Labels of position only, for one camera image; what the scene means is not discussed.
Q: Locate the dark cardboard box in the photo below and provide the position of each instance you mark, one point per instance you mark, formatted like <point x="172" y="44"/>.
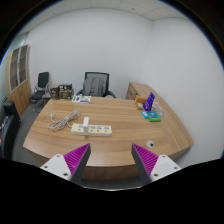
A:
<point x="61" y="91"/>

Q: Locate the low wooden side cabinet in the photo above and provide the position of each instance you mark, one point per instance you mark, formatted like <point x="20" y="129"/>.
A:
<point x="141" y="90"/>

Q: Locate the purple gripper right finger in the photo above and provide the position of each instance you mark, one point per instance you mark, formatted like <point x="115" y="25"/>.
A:
<point x="152" y="167"/>

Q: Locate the wooden glass-door cabinet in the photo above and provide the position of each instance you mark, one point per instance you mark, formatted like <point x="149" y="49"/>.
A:
<point x="17" y="78"/>

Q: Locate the white charger plug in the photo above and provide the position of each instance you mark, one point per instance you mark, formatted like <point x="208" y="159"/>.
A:
<point x="86" y="122"/>

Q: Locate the grey mesh office chair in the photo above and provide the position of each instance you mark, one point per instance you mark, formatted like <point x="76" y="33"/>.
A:
<point x="96" y="84"/>

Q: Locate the wooden office desk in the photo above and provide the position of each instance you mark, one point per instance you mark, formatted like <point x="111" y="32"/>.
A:
<point x="111" y="156"/>

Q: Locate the black visitor chair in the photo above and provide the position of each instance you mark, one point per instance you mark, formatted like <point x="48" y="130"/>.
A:
<point x="41" y="89"/>

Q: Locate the white power strip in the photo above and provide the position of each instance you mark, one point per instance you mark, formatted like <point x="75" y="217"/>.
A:
<point x="93" y="130"/>

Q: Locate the desk cable grommet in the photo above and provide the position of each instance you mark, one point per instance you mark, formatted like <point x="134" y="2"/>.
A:
<point x="150" y="144"/>

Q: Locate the green small box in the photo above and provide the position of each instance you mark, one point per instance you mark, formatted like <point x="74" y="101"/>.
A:
<point x="154" y="118"/>

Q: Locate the blue small box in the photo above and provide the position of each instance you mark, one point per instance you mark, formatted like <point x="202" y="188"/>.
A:
<point x="145" y="114"/>

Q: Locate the black chair at left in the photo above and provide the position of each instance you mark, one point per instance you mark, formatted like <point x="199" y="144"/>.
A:
<point x="9" y="126"/>

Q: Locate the orange small box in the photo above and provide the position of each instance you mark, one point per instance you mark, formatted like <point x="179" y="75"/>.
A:
<point x="140" y="100"/>

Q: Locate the white green flat box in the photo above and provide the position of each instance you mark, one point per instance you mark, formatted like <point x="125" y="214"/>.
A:
<point x="81" y="99"/>

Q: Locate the purple upright box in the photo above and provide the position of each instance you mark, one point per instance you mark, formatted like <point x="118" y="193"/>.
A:
<point x="148" y="103"/>

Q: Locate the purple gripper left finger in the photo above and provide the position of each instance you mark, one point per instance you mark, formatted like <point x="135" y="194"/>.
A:
<point x="69" y="166"/>

